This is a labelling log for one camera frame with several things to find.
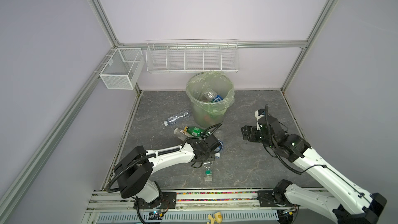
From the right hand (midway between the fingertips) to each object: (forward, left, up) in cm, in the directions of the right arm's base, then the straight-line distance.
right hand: (249, 130), depth 74 cm
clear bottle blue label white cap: (+26, +18, -3) cm, 32 cm away
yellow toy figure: (-33, +16, -18) cm, 41 cm away
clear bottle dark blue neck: (+18, +44, -19) cm, 51 cm away
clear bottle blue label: (-6, +15, -17) cm, 24 cm away
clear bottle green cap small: (-15, +20, -17) cm, 31 cm away
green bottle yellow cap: (+8, +28, -15) cm, 33 cm away
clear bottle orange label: (+7, +36, -17) cm, 40 cm away
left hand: (-7, +19, -16) cm, 26 cm away
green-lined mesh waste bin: (+13, +20, -4) cm, 24 cm away
